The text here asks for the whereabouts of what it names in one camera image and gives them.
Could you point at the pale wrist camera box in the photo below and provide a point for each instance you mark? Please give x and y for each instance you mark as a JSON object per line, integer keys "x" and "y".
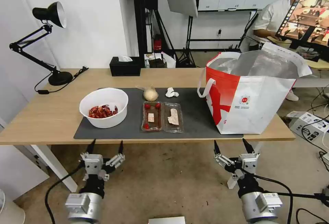
{"x": 248, "y": 163}
{"x": 93, "y": 164}

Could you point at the black stand column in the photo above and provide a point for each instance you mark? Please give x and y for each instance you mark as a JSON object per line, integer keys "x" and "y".
{"x": 142, "y": 15}

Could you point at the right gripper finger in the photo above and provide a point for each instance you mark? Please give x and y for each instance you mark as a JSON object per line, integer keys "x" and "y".
{"x": 249, "y": 150}
{"x": 222, "y": 160}

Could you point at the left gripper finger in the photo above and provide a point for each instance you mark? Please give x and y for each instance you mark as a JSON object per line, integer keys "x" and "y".
{"x": 88, "y": 152}
{"x": 117, "y": 159}

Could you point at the black desk lamp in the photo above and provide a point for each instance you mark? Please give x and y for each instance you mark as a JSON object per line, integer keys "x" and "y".
{"x": 60, "y": 78}

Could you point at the white printed cardboard box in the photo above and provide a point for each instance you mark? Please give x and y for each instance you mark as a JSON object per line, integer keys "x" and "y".
{"x": 303, "y": 123}

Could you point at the black light tripod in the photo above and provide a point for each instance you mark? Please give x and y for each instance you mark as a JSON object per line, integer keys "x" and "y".
{"x": 189, "y": 41}

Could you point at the red fire extinguisher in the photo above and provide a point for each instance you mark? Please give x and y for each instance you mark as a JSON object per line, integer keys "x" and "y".
{"x": 157, "y": 42}

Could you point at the white plastic bowl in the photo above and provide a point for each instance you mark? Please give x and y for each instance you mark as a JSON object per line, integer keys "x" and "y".
{"x": 102, "y": 123}

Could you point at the white plastic floor bag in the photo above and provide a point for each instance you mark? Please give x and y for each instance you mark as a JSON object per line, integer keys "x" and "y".
{"x": 168, "y": 60}

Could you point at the white table leg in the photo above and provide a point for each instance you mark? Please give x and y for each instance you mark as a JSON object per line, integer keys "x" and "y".
{"x": 232, "y": 181}
{"x": 55, "y": 168}

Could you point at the red crayfish shells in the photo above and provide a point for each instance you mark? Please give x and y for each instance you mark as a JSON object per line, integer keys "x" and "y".
{"x": 99, "y": 112}

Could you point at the black computer monitor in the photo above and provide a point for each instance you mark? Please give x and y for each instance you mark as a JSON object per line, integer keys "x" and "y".
{"x": 308, "y": 15}

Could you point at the black tissue box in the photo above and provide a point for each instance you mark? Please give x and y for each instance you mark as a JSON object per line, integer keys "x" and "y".
{"x": 124, "y": 69}

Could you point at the red cherry tomato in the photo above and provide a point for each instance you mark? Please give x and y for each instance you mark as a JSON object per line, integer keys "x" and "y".
{"x": 146, "y": 125}
{"x": 147, "y": 106}
{"x": 158, "y": 105}

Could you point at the white round bin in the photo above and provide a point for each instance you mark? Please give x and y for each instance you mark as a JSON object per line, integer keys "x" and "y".
{"x": 10, "y": 208}

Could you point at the clear plastic clamshell tray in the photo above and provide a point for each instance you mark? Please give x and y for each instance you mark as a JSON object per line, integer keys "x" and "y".
{"x": 180, "y": 121}

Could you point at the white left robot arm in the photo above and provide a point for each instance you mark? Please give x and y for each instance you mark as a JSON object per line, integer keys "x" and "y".
{"x": 84, "y": 208}

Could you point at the long white paper scrap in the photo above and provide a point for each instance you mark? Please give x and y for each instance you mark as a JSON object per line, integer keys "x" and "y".
{"x": 173, "y": 117}

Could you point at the white robot front shell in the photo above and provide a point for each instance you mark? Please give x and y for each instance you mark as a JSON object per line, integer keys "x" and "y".
{"x": 166, "y": 220}

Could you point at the white and red takeout bag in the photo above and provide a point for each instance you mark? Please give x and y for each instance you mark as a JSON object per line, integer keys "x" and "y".
{"x": 257, "y": 110}

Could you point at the white cabinet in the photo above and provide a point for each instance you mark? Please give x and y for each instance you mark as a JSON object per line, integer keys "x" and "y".
{"x": 18, "y": 162}

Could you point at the person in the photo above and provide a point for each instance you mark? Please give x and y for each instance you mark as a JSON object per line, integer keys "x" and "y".
{"x": 270, "y": 18}

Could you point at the crumpled white tissue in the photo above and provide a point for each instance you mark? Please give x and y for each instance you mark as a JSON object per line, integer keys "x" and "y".
{"x": 171, "y": 92}

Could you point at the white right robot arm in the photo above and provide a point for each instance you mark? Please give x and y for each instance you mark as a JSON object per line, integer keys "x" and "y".
{"x": 259, "y": 208}

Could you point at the small white paper scrap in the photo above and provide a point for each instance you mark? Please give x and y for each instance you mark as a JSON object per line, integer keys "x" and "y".
{"x": 151, "y": 118}

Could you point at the white tissue sheet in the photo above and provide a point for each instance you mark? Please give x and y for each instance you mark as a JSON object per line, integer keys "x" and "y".
{"x": 125, "y": 58}

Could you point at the dark grey table mat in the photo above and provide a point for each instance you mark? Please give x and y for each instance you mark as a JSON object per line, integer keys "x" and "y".
{"x": 195, "y": 121}

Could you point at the crumpled beige paper ball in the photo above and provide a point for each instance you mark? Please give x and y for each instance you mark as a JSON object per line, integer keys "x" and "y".
{"x": 150, "y": 94}

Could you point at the white shoe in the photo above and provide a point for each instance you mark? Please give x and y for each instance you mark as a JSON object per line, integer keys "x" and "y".
{"x": 292, "y": 96}

